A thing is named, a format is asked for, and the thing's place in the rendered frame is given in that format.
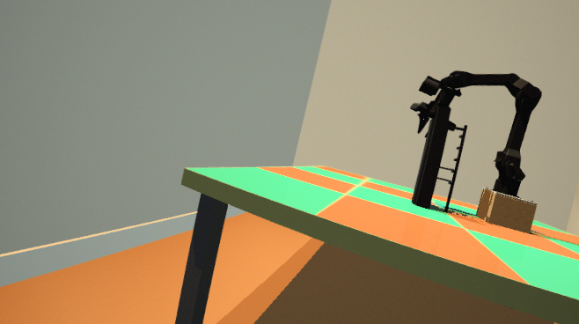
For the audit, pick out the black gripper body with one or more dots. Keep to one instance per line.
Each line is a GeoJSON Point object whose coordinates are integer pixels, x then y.
{"type": "Point", "coordinates": [432, 110]}

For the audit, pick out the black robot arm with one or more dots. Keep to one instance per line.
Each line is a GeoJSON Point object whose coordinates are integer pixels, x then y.
{"type": "Point", "coordinates": [527, 96]}

